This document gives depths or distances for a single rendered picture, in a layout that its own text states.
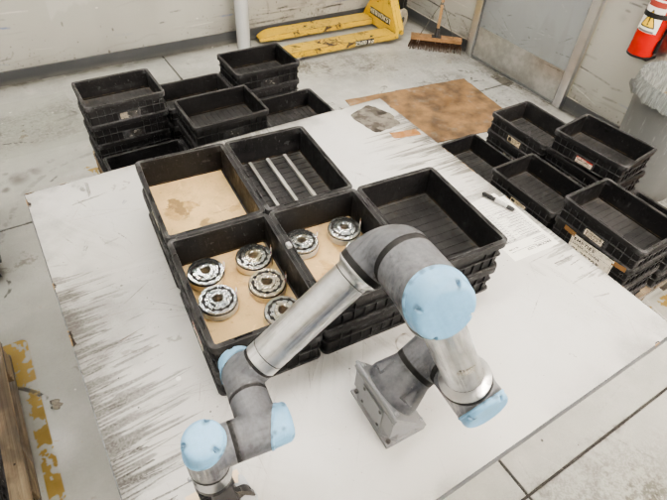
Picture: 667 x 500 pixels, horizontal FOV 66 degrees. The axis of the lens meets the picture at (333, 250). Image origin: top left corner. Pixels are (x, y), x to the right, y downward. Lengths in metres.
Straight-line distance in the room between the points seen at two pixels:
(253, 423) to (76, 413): 1.46
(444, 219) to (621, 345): 0.65
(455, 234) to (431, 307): 0.90
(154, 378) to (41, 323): 1.25
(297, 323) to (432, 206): 0.93
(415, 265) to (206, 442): 0.45
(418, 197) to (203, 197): 0.73
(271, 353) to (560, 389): 0.89
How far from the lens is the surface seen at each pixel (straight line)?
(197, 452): 0.92
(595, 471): 2.37
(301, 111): 3.11
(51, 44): 4.54
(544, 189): 2.82
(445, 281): 0.81
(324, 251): 1.56
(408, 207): 1.75
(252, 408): 0.96
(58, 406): 2.39
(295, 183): 1.81
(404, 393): 1.27
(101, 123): 2.91
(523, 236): 1.97
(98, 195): 2.07
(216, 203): 1.73
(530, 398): 1.54
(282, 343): 0.97
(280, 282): 1.43
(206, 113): 2.89
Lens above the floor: 1.93
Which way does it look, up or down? 45 degrees down
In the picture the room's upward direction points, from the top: 5 degrees clockwise
